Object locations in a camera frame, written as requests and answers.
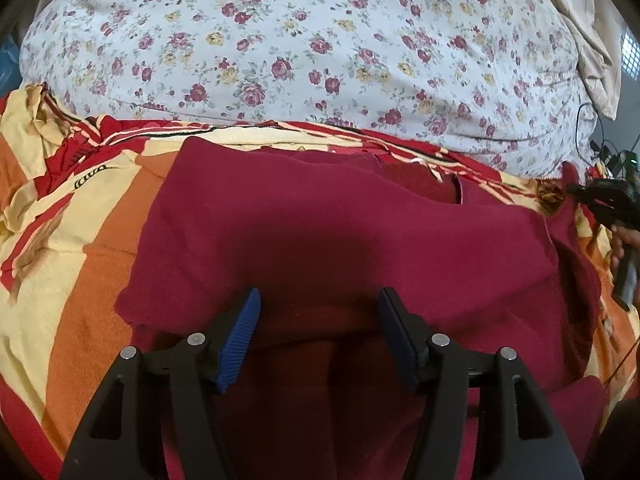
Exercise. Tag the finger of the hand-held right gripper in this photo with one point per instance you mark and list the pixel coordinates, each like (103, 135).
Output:
(590, 194)

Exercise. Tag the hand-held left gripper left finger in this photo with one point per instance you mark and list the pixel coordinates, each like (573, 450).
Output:
(240, 340)

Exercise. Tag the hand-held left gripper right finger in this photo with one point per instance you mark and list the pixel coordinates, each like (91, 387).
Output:
(397, 340)

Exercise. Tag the maroon knit garment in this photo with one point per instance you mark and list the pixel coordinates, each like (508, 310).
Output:
(325, 240)

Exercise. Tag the person's right hand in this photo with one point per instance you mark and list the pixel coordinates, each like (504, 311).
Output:
(627, 245)

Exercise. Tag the window grille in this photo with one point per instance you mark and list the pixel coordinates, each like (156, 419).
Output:
(631, 55)

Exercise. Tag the beige curtain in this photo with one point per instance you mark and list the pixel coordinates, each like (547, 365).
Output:
(585, 35)

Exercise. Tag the orange red printed blanket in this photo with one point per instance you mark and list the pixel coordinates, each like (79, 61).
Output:
(75, 260)

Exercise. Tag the white floral quilt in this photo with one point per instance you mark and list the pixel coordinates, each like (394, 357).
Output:
(300, 35)

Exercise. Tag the blue object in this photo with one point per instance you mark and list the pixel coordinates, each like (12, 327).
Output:
(7, 65)

